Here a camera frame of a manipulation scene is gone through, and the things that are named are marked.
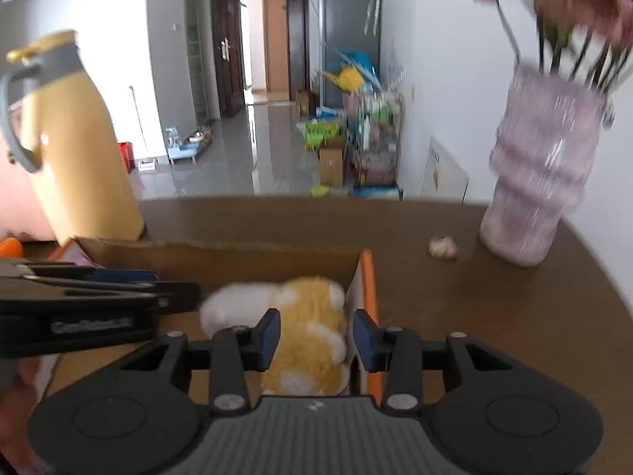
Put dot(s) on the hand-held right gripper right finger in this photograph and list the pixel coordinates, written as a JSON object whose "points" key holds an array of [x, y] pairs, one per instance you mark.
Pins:
{"points": [[363, 341]]}

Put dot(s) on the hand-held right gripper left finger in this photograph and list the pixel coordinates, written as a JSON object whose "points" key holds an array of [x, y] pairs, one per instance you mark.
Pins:
{"points": [[269, 339]]}

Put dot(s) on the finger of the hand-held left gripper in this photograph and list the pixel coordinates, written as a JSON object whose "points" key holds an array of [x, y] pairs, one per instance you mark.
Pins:
{"points": [[123, 275], [148, 297]]}

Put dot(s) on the yellow and white plush toy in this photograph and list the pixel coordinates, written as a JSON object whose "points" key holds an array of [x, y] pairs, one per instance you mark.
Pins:
{"points": [[306, 316]]}

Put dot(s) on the red cardboard box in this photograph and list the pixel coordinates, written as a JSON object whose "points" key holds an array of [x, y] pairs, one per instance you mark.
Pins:
{"points": [[198, 258]]}

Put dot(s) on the orange fruit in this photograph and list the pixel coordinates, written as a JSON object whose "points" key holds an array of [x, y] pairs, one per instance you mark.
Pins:
{"points": [[10, 248]]}

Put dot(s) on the red plastic crate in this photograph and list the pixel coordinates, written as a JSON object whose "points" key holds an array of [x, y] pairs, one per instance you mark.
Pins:
{"points": [[126, 156]]}

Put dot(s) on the fallen dried rose head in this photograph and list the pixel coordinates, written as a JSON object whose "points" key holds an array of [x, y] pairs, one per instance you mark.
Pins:
{"points": [[443, 248]]}

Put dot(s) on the yellow thermos jug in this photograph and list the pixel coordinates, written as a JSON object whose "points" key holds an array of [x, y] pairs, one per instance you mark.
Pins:
{"points": [[74, 158]]}

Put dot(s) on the low blue stand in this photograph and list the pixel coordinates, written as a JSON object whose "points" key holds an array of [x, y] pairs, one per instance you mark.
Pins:
{"points": [[185, 148]]}

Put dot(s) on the white mop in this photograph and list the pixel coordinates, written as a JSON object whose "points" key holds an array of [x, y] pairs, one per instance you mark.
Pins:
{"points": [[141, 133]]}

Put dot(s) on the brown cardboard box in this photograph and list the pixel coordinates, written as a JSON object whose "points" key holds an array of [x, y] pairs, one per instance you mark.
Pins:
{"points": [[332, 166]]}

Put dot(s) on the white leaning board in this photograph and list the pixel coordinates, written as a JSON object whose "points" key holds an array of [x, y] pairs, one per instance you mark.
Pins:
{"points": [[445, 170]]}

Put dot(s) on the green plastic basket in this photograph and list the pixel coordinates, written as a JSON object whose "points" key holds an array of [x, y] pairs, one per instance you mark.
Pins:
{"points": [[321, 132]]}

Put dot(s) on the ribbed lilac vase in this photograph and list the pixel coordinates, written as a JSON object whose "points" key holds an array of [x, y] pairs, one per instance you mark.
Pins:
{"points": [[534, 168]]}

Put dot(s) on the yellow watering can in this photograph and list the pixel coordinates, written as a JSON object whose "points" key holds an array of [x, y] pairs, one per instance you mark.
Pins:
{"points": [[346, 78]]}

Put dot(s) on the brown wooden door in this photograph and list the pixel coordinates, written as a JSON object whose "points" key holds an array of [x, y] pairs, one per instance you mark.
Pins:
{"points": [[275, 44]]}

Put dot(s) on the hanging clear umbrella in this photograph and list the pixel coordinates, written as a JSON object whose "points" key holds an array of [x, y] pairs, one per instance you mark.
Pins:
{"points": [[373, 0]]}

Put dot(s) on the bunch of dried pink roses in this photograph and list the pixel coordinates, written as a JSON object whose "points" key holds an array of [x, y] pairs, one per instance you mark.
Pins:
{"points": [[568, 5]]}

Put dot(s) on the dark wooden door frame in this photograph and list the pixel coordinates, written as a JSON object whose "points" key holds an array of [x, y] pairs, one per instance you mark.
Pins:
{"points": [[222, 59]]}

